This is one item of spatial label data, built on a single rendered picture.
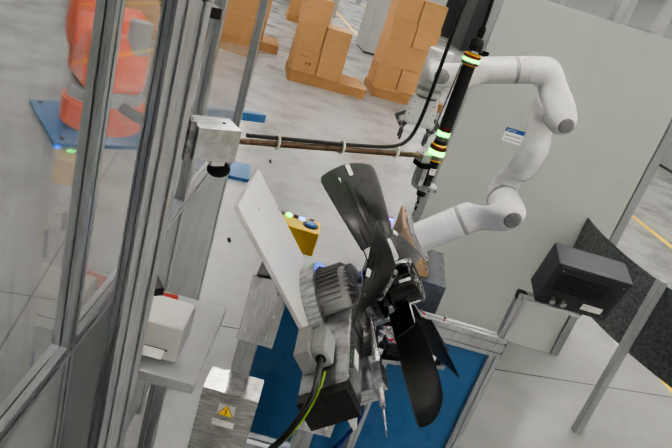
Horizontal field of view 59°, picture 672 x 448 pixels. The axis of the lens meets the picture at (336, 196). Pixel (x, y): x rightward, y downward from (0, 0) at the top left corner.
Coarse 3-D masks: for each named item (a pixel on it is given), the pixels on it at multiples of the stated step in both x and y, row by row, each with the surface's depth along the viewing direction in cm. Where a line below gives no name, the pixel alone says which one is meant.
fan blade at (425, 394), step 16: (400, 336) 155; (416, 336) 149; (400, 352) 154; (416, 352) 148; (416, 368) 148; (432, 368) 139; (416, 384) 147; (432, 384) 139; (416, 400) 148; (432, 400) 139; (416, 416) 148; (432, 416) 140
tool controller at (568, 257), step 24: (552, 264) 202; (576, 264) 198; (600, 264) 202; (624, 264) 205; (552, 288) 203; (576, 288) 201; (600, 288) 200; (624, 288) 198; (576, 312) 208; (600, 312) 206
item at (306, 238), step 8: (288, 216) 206; (288, 224) 201; (296, 224) 202; (304, 224) 204; (320, 224) 208; (296, 232) 201; (304, 232) 200; (312, 232) 201; (296, 240) 202; (304, 240) 202; (312, 240) 201; (304, 248) 203; (312, 248) 202
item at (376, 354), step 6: (372, 318) 154; (372, 324) 152; (372, 330) 151; (372, 336) 149; (372, 342) 148; (372, 348) 146; (378, 348) 146; (372, 354) 145; (378, 354) 144; (372, 360) 144; (378, 390) 137; (378, 396) 136; (384, 396) 135; (384, 402) 134; (384, 408) 133; (384, 414) 132; (384, 420) 131
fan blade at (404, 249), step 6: (396, 240) 185; (402, 240) 188; (396, 246) 181; (402, 246) 183; (408, 246) 187; (402, 252) 179; (408, 252) 182; (414, 252) 186; (402, 258) 175; (414, 258) 181; (420, 258) 187
